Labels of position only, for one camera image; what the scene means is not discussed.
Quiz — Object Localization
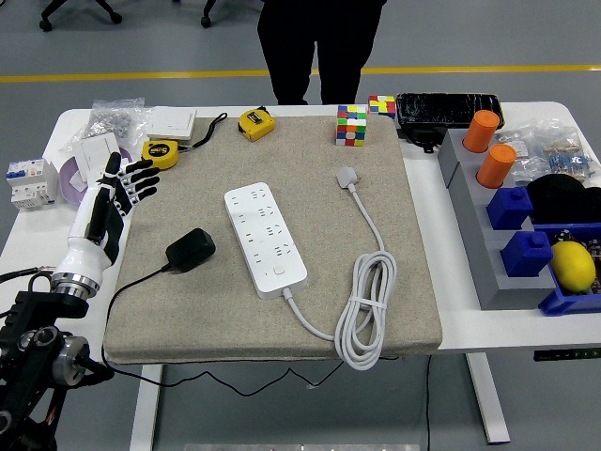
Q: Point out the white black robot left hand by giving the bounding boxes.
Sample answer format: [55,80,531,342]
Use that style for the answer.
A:
[56,151,162,286]

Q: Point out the black plug adapter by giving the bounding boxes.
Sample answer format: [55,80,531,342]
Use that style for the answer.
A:
[164,227,217,273]

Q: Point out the white power strip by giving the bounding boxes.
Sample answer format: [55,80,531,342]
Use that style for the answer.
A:
[223,181,309,301]

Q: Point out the purple plate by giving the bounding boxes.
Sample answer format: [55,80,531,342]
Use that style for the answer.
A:
[58,146,137,208]

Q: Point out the white blue circuit breaker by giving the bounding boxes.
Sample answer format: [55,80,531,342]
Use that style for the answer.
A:
[5,157,60,211]

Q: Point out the clear bag metal screws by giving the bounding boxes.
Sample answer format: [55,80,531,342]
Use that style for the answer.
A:
[58,97,154,154]

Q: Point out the white table leg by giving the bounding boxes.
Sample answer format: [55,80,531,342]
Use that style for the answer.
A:
[464,351,512,445]
[129,364,164,451]

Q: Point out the black office chair base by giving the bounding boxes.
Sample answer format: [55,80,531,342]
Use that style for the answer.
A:
[200,0,264,28]
[39,0,124,33]

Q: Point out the grey-brown fabric mat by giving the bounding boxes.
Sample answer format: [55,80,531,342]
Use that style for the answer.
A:
[102,115,443,365]

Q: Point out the large colourful puzzle cube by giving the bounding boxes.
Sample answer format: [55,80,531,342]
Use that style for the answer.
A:
[334,103,368,148]

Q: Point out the person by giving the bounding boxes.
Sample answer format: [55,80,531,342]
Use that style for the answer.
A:
[256,0,389,107]

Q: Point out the small colourful puzzle cube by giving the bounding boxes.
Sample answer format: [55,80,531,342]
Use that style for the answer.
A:
[367,94,398,121]

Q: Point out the small black device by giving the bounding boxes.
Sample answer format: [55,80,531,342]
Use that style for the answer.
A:
[398,122,447,155]

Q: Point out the grey block holder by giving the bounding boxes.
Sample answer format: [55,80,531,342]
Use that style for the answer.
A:
[437,127,558,312]

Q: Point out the black wrapped tray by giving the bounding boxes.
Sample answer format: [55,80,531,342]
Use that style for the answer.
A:
[395,91,506,131]

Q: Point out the orange cylinder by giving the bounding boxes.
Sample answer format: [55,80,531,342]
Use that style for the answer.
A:
[462,109,501,154]
[476,143,517,189]

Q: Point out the blue block with knob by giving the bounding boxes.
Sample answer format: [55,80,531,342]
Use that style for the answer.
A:
[485,186,534,231]
[500,229,554,279]

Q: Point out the clear bag small parts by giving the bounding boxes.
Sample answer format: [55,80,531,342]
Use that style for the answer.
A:
[495,119,550,187]

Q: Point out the black cloth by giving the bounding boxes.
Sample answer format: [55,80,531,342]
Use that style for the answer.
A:
[525,174,601,226]

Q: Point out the blue plastic bin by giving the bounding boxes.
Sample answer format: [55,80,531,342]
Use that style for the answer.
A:
[532,221,601,317]

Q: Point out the yellow lemon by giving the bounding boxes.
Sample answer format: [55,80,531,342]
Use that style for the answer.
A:
[548,240,597,295]

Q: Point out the black desk control panel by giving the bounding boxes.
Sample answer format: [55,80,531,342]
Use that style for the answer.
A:
[532,348,601,363]

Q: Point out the clear bag blue resistors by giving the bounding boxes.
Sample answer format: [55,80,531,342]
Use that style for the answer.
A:
[539,135,601,184]

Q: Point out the thin black adapter cord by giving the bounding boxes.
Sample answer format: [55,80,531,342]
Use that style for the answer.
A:
[100,262,347,398]

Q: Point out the white switch panel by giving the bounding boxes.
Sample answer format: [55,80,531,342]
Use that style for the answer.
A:
[70,132,126,184]

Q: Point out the yellow tape measure black strap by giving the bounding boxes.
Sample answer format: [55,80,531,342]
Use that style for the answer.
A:
[141,111,229,171]

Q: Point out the white wall switch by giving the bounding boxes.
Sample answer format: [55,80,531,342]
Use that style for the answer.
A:
[145,105,197,143]

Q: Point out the white power strip cable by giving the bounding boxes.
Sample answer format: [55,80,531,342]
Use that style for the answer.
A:
[281,164,398,372]

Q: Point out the black hanging cable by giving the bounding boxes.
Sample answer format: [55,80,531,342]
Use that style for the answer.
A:
[424,354,433,451]

